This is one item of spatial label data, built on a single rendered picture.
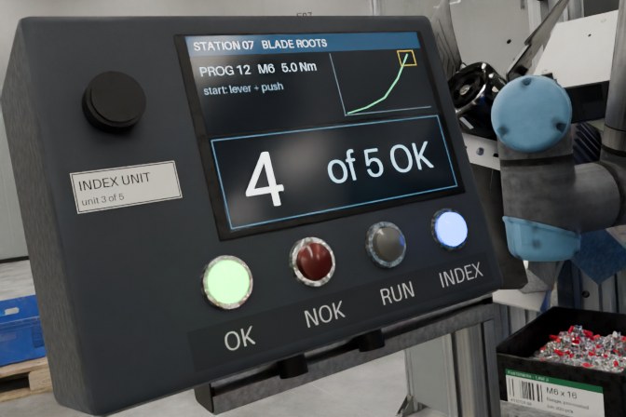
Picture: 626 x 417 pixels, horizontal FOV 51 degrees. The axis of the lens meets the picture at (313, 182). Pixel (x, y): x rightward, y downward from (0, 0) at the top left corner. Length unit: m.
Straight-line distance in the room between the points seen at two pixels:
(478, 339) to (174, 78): 0.31
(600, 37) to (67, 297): 1.35
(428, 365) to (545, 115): 2.03
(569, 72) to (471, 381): 1.06
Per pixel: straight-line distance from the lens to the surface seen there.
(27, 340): 3.72
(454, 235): 0.40
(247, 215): 0.34
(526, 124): 0.68
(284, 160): 0.35
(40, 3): 13.41
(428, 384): 2.68
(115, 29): 0.35
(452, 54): 1.33
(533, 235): 0.71
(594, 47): 1.52
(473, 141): 1.15
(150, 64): 0.35
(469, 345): 0.52
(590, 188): 0.74
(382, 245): 0.37
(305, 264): 0.34
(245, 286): 0.32
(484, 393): 0.55
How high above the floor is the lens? 1.19
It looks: 5 degrees down
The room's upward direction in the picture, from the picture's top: 6 degrees counter-clockwise
